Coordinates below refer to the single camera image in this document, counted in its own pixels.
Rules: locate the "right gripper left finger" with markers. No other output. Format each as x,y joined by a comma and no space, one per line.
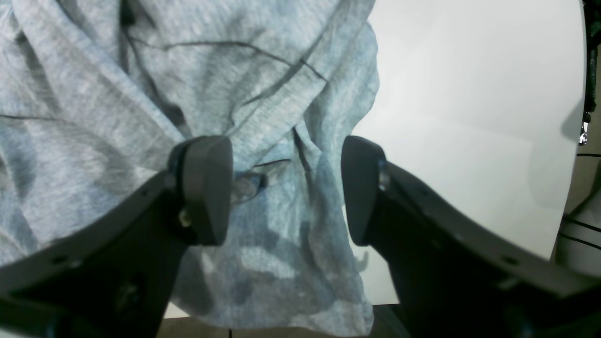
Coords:
114,278

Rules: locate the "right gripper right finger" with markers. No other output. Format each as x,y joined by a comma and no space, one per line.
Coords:
453,277

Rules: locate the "grey T-shirt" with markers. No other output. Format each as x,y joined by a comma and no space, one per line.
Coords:
95,94

